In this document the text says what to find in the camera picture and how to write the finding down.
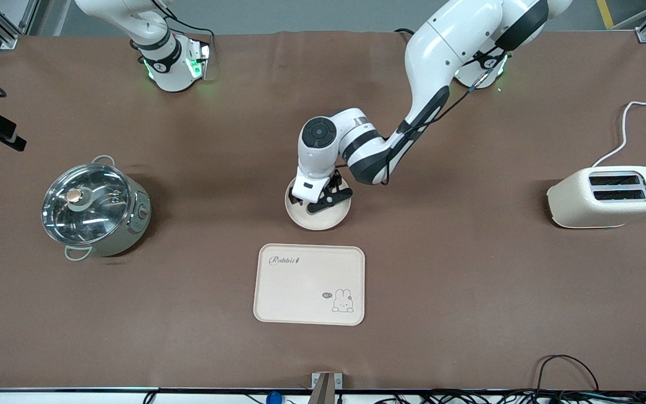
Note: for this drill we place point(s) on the blue round cap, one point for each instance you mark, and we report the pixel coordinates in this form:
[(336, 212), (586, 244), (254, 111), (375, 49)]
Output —
[(273, 398)]

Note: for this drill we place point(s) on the glass pot lid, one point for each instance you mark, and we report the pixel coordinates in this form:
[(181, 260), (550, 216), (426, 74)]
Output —
[(87, 205)]

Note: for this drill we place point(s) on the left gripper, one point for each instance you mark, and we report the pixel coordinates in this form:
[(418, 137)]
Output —
[(293, 198)]

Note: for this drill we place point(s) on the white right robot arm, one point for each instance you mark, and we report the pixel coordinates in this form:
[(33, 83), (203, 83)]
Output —
[(166, 62)]

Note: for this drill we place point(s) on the cream rabbit print tray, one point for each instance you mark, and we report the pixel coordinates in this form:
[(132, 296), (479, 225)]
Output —
[(300, 286)]

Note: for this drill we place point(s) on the brown table mat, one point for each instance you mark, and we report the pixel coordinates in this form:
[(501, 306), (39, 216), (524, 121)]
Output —
[(469, 280)]

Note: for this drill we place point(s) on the cream round plate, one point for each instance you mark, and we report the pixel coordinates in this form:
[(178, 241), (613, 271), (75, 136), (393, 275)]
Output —
[(323, 220)]

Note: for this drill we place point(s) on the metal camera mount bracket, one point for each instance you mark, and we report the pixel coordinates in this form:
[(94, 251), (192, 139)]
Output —
[(323, 393)]

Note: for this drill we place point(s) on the cream two-slot toaster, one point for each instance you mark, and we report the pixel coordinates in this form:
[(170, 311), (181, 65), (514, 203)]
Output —
[(581, 207)]

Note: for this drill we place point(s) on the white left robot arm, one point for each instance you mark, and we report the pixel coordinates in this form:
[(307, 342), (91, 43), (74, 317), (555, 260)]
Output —
[(446, 50)]

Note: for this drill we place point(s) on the steel electric cooking pot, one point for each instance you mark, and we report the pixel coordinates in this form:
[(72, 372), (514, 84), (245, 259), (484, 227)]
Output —
[(132, 216)]

